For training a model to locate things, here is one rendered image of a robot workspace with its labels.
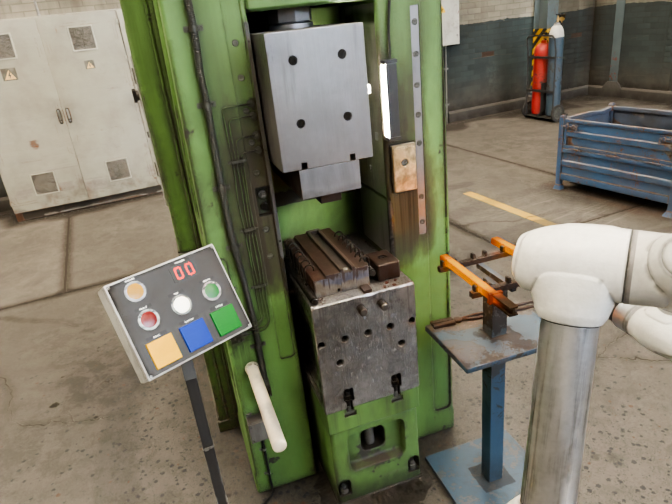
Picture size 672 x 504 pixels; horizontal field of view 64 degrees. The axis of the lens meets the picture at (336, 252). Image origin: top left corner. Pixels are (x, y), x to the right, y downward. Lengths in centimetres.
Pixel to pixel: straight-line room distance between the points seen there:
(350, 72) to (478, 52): 781
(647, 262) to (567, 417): 31
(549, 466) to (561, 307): 30
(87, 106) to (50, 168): 82
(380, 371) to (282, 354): 38
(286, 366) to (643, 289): 142
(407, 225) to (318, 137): 56
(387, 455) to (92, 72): 553
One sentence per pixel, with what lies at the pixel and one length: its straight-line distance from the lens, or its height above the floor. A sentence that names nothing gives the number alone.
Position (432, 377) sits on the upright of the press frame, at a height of 32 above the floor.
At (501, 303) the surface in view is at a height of 98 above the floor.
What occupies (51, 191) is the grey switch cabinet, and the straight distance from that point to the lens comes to 701.
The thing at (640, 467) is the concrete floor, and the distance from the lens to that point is 265.
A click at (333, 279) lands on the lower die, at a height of 97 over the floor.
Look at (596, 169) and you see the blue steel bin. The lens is 551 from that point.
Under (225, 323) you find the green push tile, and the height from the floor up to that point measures 100.
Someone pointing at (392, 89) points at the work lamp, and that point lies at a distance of 187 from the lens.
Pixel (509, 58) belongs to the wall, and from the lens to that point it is 987.
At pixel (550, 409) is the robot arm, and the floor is 110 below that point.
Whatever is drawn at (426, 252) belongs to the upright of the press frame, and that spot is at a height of 91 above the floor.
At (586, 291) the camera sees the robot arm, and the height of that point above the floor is 132.
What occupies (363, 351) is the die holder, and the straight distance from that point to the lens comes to 195.
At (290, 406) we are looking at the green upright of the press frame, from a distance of 224.
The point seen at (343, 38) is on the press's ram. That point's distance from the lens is 169.
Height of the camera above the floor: 179
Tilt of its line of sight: 24 degrees down
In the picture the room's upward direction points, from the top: 6 degrees counter-clockwise
